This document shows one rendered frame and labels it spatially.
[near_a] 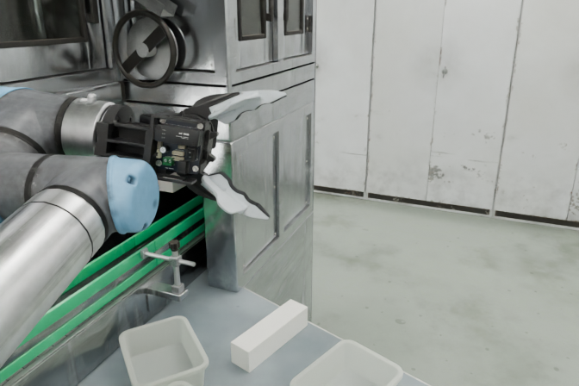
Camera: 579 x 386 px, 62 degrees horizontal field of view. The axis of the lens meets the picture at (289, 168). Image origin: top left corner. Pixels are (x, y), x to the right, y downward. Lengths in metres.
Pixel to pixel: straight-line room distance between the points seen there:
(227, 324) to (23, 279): 1.07
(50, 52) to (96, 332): 0.71
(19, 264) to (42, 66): 1.01
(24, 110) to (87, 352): 0.82
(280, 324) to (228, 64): 0.70
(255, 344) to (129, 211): 0.84
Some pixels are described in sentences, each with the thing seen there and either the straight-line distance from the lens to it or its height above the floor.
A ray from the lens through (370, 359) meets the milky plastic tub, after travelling 1.24.
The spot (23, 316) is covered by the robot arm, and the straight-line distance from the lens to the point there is 0.41.
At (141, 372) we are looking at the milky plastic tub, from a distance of 1.33.
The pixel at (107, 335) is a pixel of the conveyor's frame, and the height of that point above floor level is 0.82.
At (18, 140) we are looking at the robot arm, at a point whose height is 1.46.
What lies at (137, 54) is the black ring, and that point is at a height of 1.48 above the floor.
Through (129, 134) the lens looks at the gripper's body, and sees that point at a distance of 0.57.
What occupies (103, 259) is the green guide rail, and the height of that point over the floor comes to 0.95.
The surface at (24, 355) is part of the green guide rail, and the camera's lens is 1.21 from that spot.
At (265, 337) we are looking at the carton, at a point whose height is 0.81.
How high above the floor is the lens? 1.59
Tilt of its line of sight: 18 degrees down
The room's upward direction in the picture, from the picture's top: straight up
